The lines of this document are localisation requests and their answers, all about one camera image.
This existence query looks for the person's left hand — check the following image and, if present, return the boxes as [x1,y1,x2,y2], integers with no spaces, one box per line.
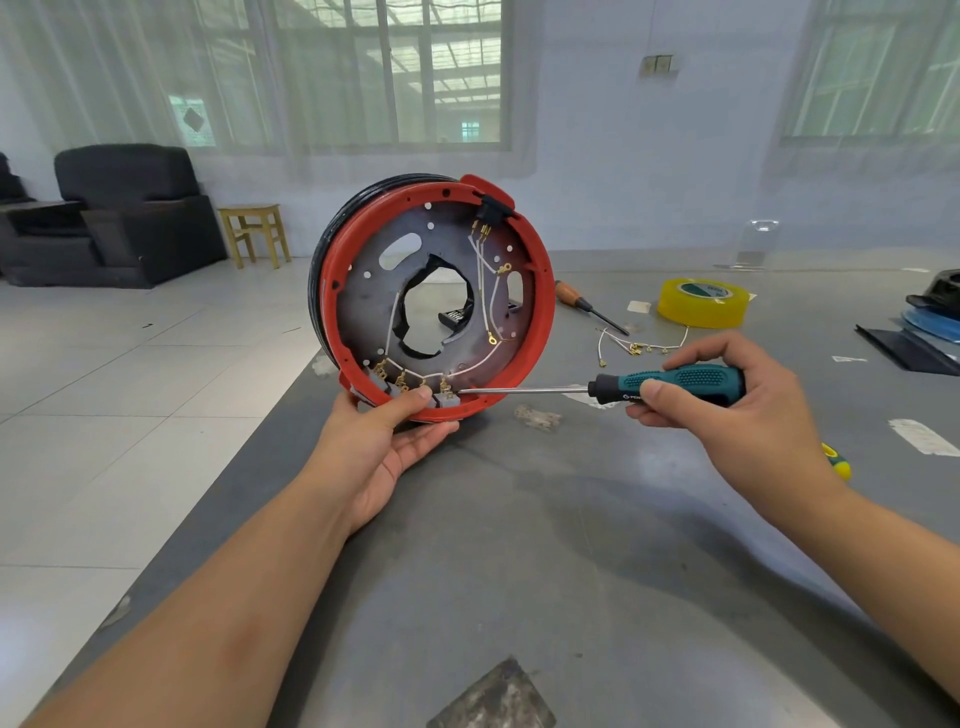
[307,384,462,539]

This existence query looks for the person's right hand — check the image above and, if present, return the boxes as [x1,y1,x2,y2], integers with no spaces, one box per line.
[625,333,834,527]

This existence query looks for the teal handle screwdriver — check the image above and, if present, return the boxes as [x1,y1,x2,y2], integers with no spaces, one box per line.
[454,361,747,408]

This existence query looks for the green yellow handle screwdriver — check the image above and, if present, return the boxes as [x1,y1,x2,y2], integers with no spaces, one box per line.
[819,441,854,482]

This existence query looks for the white wire with ring terminal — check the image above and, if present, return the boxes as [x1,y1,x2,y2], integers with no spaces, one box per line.
[627,324,692,357]
[595,333,632,371]

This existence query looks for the red round appliance base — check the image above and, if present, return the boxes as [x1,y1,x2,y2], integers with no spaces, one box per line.
[307,174,558,425]

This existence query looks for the person's right forearm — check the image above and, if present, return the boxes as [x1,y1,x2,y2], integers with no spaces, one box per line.
[772,480,960,707]

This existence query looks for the person's left forearm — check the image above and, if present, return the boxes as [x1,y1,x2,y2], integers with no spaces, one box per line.
[22,480,377,728]

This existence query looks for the black round appliance part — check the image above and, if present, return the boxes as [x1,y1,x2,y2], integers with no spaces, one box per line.
[909,268,960,320]

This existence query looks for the yellow tape roll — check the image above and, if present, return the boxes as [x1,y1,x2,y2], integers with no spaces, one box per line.
[658,276,756,332]

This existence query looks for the crumpled white tape piece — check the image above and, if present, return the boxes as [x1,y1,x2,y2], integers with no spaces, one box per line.
[514,405,564,434]

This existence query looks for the narrow white tape strip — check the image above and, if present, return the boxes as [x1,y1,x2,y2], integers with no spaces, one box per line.
[888,417,960,459]

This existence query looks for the black flat plate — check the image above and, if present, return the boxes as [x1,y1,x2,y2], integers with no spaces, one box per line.
[856,324,960,377]

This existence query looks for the small wooden stool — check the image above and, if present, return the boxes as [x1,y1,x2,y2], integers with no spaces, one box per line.
[217,205,293,272]

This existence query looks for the sheer white curtain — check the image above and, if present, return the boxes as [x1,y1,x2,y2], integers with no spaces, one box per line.
[765,0,960,182]
[0,0,545,185]

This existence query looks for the black armchair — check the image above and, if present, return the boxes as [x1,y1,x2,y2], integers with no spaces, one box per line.
[0,144,228,290]

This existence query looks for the large barred window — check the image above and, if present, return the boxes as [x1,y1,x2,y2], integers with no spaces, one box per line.
[165,0,509,149]
[787,0,960,140]

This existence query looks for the black sofa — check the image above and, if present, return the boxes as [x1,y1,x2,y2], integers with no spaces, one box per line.
[0,150,32,206]

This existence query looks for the blue ring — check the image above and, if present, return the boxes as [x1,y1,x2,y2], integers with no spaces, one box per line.
[900,304,960,347]

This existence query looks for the orange handle screwdriver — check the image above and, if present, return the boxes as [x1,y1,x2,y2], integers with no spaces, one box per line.
[553,280,633,338]

